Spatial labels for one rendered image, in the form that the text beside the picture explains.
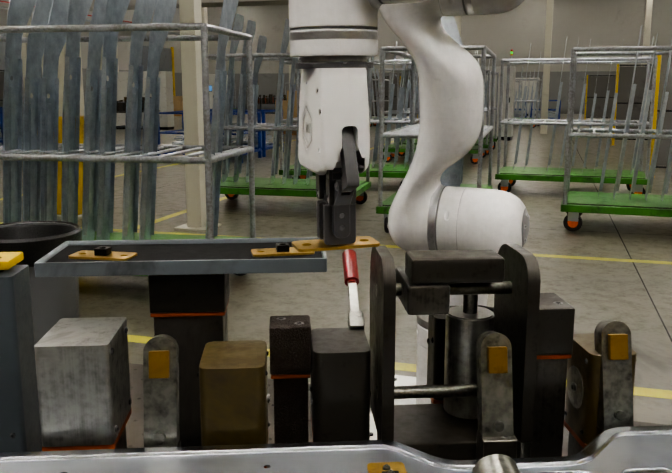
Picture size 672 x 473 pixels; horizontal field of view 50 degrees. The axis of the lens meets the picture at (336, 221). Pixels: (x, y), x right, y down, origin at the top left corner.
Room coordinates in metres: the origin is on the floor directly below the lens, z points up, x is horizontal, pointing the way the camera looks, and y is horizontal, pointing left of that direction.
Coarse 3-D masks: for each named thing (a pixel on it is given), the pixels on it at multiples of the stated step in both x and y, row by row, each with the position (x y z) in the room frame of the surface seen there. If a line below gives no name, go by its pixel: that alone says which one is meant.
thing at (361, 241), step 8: (304, 240) 0.73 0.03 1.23; (312, 240) 0.73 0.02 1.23; (320, 240) 0.73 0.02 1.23; (360, 240) 0.73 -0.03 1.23; (368, 240) 0.73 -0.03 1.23; (376, 240) 0.72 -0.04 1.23; (296, 248) 0.70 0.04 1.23; (304, 248) 0.69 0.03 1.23; (312, 248) 0.69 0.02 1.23; (320, 248) 0.69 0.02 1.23; (328, 248) 0.70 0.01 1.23; (336, 248) 0.70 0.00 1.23; (344, 248) 0.70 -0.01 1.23; (352, 248) 0.70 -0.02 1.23
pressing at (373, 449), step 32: (128, 448) 0.72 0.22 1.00; (160, 448) 0.72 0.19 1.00; (192, 448) 0.72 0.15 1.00; (224, 448) 0.72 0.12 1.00; (256, 448) 0.72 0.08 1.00; (288, 448) 0.72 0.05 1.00; (320, 448) 0.72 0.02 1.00; (352, 448) 0.72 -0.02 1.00; (384, 448) 0.73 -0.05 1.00; (608, 448) 0.73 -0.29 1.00; (640, 448) 0.73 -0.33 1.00
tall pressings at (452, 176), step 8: (448, 16) 7.84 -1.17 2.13; (448, 24) 7.84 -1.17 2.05; (456, 24) 8.57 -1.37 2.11; (448, 32) 7.38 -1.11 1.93; (456, 32) 7.81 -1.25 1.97; (456, 40) 7.80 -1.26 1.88; (448, 168) 6.95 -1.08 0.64; (456, 168) 7.23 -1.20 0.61; (448, 176) 6.94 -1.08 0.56; (456, 176) 7.22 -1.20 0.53; (448, 184) 6.94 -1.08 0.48; (456, 184) 7.21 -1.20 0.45
